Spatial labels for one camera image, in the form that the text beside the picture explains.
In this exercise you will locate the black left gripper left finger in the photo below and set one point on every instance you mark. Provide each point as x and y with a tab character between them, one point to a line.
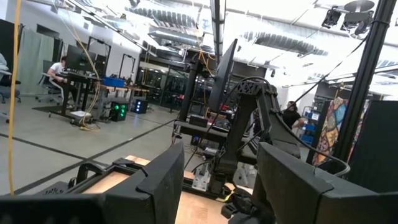
161	186

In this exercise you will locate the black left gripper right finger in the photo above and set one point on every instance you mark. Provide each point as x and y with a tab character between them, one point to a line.
289	193

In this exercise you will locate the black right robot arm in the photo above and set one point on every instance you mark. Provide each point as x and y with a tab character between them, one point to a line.
245	124

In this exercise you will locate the white office chair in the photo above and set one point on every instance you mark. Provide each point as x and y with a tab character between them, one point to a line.
46	87

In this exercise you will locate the grey office chair with jacket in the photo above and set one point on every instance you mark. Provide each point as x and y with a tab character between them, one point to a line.
6	87

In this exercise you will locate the metal shelf with blue bins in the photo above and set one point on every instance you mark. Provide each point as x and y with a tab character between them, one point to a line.
311	124

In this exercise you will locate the colourful patterned fabric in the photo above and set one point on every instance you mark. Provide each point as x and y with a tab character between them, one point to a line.
329	130

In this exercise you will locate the small black desk box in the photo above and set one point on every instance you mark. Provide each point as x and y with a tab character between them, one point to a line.
198	121

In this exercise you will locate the person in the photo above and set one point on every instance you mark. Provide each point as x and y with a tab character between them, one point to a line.
290	116
57	68

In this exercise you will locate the computer with blue lights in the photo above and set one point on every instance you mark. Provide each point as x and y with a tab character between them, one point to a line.
140	106

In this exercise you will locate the computer with green lights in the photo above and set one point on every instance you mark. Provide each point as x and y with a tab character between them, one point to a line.
118	111

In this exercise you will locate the black screen panel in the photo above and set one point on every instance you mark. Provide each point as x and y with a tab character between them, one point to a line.
376	146

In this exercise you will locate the wooden workbench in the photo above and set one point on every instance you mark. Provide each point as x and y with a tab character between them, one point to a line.
133	90

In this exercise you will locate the blue plastic bin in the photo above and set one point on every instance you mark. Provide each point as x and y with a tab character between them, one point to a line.
113	82

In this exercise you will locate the black monitor on stand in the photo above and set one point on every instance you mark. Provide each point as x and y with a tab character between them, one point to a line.
222	81

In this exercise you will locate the black standing desk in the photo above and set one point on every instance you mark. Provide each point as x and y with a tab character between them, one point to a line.
74	77

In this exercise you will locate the black desktop monitor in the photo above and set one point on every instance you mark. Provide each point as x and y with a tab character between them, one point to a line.
77	59

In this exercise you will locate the pale green curtain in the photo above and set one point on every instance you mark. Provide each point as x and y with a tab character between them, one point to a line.
34	62

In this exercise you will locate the black partition panel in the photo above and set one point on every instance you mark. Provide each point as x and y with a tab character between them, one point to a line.
7	40

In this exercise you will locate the black upright rig post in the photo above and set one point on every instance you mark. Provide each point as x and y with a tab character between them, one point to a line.
363	77

